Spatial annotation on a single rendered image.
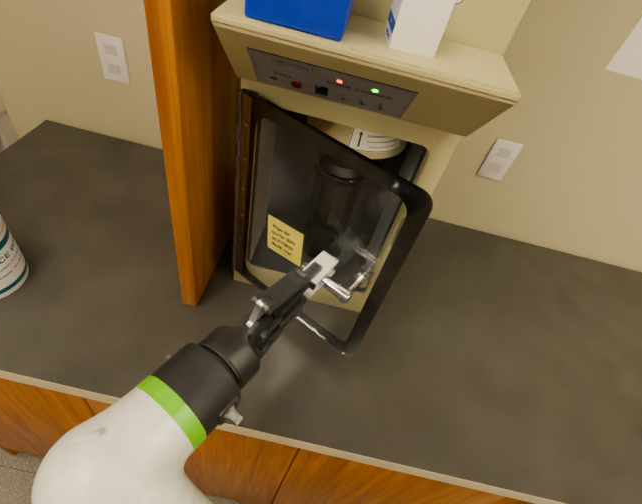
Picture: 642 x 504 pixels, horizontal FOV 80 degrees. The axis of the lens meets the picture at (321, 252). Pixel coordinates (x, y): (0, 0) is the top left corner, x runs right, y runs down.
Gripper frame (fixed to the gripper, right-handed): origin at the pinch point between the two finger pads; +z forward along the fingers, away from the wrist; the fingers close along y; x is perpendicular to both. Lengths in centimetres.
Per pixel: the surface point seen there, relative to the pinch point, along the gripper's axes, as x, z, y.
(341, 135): 8.8, 14.4, 14.0
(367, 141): 5.1, 16.1, 14.2
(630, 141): -34, 82, 9
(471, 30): -2.7, 17.4, 32.6
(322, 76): 7.6, 3.4, 26.3
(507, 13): -5.4, 18.7, 35.0
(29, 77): 105, 11, -15
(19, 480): 62, -52, -120
